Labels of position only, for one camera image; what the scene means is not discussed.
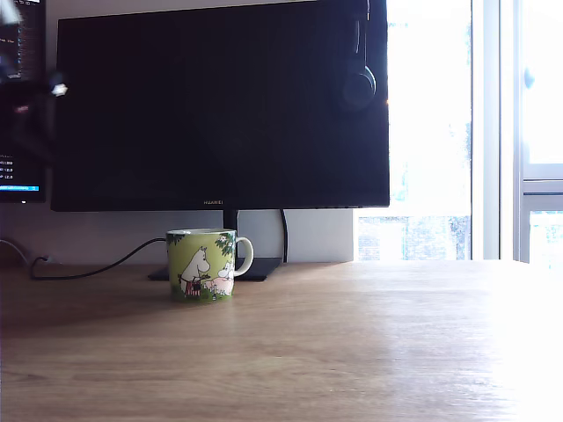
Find small monitor with lit screen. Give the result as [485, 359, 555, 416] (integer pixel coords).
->
[0, 0, 48, 204]

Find large black Huawei monitor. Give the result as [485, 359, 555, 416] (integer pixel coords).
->
[49, 0, 391, 213]

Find green cartoon print mug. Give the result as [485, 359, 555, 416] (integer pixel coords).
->
[165, 227, 255, 303]

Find black headphones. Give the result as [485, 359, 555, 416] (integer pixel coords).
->
[340, 0, 378, 112]

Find pale grey cable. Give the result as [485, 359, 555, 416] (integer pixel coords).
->
[0, 238, 30, 265]

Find black cable on table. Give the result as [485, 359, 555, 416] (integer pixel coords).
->
[28, 236, 169, 281]

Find black monitor cable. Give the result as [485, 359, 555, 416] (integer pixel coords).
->
[280, 208, 289, 264]

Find white window frame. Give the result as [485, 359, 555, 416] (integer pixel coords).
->
[469, 0, 563, 265]

